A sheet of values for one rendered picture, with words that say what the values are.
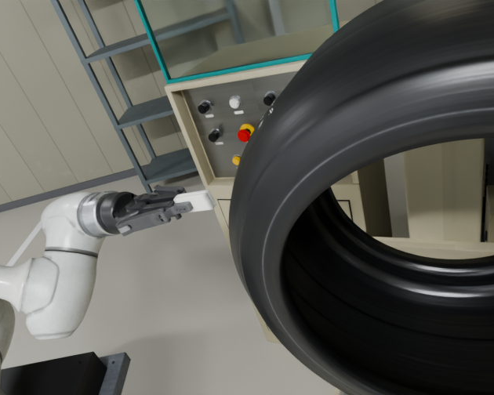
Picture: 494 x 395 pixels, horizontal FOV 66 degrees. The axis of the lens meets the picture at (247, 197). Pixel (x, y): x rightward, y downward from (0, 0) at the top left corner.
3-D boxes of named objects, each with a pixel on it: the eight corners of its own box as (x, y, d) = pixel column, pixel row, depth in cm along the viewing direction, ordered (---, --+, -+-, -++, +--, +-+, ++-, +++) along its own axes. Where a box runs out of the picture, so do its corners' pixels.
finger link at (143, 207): (128, 202, 70) (123, 207, 69) (172, 197, 63) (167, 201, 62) (139, 219, 72) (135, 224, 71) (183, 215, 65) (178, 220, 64)
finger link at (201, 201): (175, 197, 64) (172, 199, 64) (206, 191, 60) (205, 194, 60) (183, 211, 66) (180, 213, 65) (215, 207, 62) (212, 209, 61)
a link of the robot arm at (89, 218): (99, 183, 79) (118, 179, 75) (124, 219, 83) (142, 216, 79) (67, 211, 72) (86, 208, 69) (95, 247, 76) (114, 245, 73)
